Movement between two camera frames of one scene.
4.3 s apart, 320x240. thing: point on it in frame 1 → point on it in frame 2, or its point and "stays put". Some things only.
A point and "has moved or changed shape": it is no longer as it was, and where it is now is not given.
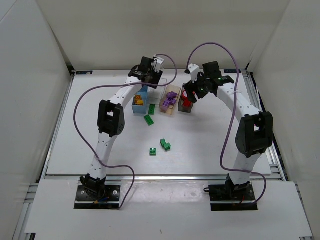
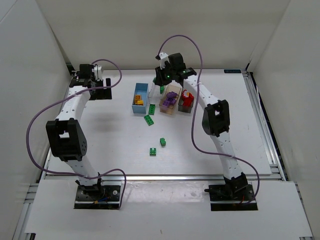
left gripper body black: (155, 77) → (100, 92)
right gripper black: (190, 90) → (161, 81)
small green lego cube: (162, 142) stays put
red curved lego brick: (183, 96) has moved or changed shape
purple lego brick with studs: (171, 94) stays put
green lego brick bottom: (152, 152) stays put
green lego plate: (148, 120) stays put
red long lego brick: (187, 103) stays put
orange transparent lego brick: (137, 97) stays put
